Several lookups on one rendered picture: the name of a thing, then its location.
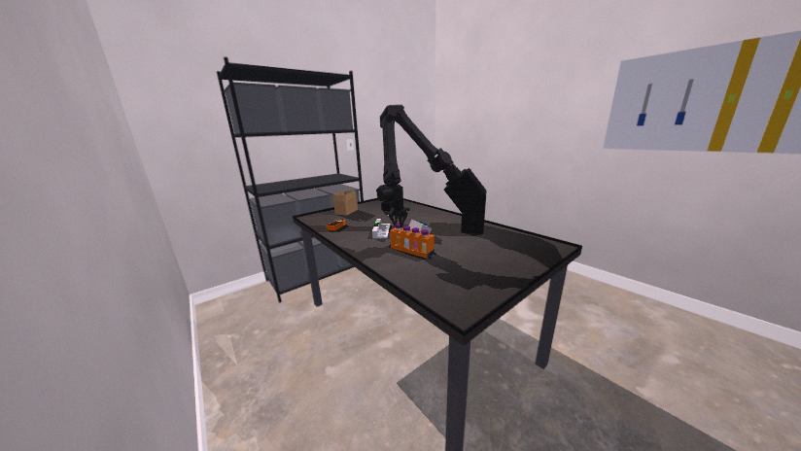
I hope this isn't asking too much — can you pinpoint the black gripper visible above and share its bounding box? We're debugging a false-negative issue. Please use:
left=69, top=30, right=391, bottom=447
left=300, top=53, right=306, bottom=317
left=388, top=207, right=409, bottom=228

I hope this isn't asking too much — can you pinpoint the small brown cardboard box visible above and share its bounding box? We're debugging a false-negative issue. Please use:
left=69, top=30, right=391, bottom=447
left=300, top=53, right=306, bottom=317
left=333, top=191, right=358, bottom=216

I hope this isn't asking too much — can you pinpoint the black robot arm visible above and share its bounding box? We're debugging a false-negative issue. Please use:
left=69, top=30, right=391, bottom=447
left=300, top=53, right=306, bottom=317
left=376, top=105, right=467, bottom=215

